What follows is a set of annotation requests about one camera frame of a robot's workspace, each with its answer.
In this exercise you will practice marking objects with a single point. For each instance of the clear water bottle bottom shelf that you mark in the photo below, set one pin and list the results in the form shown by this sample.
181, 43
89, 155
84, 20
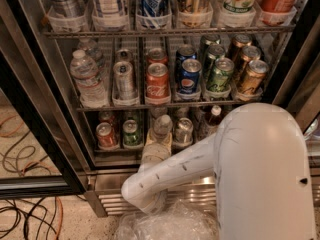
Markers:
162, 128

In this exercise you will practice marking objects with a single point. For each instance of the clear plastic bag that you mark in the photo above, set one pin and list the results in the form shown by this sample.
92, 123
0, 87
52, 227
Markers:
181, 221

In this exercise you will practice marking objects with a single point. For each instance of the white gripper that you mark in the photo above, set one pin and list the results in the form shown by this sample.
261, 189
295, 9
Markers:
155, 152

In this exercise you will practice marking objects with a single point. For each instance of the rear green can middle shelf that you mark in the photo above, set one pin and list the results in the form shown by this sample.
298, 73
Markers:
207, 40

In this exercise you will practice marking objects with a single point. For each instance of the amber drink bottle bottom shelf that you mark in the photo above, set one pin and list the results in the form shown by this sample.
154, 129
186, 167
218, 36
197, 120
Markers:
210, 122

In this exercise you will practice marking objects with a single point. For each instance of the front silver can middle shelf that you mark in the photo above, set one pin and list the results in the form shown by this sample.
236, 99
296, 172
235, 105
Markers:
125, 79

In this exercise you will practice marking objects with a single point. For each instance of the rear orange can bottom shelf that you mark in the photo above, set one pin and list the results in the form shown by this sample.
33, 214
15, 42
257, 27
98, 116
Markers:
107, 117

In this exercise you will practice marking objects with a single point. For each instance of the rear gold can middle shelf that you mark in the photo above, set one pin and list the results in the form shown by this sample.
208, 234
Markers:
237, 42

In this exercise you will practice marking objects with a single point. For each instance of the rear silver can middle shelf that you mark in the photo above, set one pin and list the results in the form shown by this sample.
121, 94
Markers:
124, 55

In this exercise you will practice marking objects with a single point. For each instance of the front orange can bottom shelf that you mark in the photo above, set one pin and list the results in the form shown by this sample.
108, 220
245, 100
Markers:
106, 135

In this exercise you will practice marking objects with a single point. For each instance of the front green can middle shelf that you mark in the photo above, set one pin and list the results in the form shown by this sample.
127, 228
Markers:
220, 75

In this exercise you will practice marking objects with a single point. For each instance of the front blue pepsi can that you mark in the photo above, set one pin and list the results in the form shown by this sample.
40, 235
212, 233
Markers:
189, 76

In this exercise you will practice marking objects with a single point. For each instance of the front water bottle middle shelf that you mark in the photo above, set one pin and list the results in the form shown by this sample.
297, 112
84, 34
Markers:
88, 80

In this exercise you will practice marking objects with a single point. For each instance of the front green can bottom shelf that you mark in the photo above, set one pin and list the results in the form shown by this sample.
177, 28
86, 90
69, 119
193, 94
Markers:
131, 133

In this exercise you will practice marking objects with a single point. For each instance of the blue pepsi can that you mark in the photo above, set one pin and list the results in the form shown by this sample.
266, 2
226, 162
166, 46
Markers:
184, 52
189, 76

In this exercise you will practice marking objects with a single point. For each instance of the black sliding fridge door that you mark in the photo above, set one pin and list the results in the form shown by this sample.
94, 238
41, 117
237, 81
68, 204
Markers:
35, 79

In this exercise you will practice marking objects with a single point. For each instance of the rear blue pepsi can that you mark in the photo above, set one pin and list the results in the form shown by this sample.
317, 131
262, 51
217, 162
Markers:
184, 52

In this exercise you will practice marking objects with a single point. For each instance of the rear red cola can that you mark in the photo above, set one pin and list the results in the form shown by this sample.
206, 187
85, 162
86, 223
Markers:
157, 55

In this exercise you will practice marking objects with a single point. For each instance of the silver can bottom shelf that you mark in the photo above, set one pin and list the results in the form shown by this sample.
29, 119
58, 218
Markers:
183, 131

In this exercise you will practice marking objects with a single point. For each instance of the stainless steel fridge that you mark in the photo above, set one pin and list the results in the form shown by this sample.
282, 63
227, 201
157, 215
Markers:
285, 47

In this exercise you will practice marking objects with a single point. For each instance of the rear water bottle middle shelf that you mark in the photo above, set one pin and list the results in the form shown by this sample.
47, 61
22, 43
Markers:
91, 48

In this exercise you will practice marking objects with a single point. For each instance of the red cola can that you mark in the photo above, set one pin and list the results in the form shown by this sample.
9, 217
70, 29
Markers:
157, 55
157, 81

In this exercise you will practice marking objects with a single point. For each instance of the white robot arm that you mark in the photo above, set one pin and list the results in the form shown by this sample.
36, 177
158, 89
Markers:
259, 160

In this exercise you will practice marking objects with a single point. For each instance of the front gold can middle shelf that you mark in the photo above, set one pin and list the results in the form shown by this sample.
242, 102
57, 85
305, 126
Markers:
252, 77

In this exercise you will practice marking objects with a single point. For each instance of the front red cola can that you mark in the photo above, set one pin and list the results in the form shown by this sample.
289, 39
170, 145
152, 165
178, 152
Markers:
157, 81

